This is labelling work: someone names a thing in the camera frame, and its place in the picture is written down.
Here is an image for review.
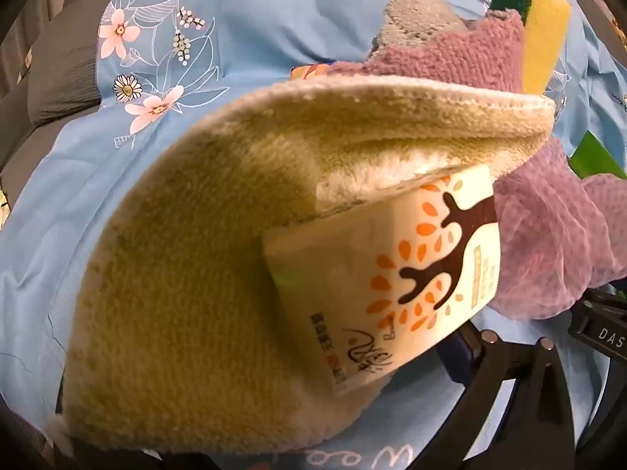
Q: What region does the green box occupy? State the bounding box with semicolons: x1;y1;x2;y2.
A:
568;132;627;179

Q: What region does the grey cushion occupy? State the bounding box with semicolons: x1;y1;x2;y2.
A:
0;0;106;167

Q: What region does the yellow and green sponge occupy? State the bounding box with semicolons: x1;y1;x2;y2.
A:
485;0;573;96

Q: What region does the grey and pink towel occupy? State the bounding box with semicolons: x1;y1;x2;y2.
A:
328;0;527;94

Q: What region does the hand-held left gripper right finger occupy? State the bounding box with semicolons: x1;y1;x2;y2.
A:
441;323;576;470

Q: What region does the blue floral bedsheet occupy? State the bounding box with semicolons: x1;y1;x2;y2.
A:
0;0;627;470

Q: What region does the beige towel with paper label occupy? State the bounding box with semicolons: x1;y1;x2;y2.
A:
46;78;556;456

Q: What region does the small orange and blue box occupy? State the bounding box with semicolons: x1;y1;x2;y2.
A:
290;63;339;80

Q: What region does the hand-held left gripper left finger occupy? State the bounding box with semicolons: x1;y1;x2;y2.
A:
69;438;162;470

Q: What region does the purple mesh bath pouf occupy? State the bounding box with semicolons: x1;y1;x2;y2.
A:
490;134;627;321

